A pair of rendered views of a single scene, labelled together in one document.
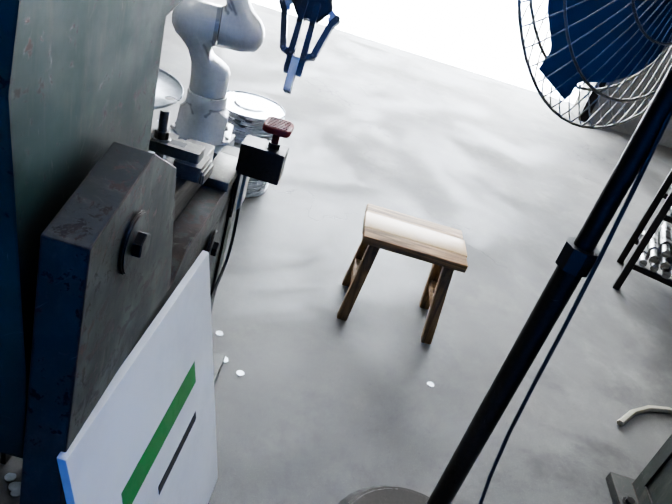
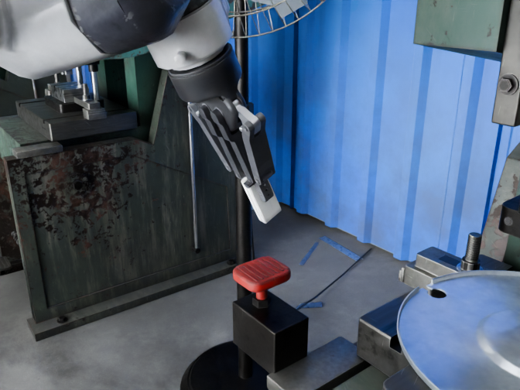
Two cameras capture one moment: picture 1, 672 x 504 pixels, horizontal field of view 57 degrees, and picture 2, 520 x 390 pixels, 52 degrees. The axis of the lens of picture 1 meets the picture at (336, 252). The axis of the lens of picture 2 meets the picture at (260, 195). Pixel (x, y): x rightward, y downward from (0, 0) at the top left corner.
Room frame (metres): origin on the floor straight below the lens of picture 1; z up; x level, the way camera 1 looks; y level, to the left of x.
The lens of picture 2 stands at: (1.61, 0.71, 1.12)
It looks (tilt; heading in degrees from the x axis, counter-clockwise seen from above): 22 degrees down; 235
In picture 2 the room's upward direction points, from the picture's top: straight up
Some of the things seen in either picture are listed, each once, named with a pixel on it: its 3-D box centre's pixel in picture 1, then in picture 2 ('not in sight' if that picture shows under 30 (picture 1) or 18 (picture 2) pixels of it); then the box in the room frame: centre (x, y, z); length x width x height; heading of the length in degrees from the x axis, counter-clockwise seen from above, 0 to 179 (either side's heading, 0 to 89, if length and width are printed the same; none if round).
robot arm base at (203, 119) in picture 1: (208, 110); not in sight; (1.80, 0.51, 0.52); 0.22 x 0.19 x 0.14; 2
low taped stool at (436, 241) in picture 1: (399, 273); not in sight; (1.82, -0.23, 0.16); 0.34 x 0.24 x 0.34; 94
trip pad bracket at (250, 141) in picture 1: (256, 180); (269, 360); (1.24, 0.21, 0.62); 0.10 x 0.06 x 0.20; 93
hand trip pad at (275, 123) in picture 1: (275, 139); (261, 292); (1.24, 0.20, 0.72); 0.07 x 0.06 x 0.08; 3
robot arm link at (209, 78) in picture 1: (201, 47); not in sight; (1.75, 0.54, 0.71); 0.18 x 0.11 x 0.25; 107
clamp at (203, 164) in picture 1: (166, 139); (463, 265); (1.00, 0.35, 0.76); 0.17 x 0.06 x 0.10; 93
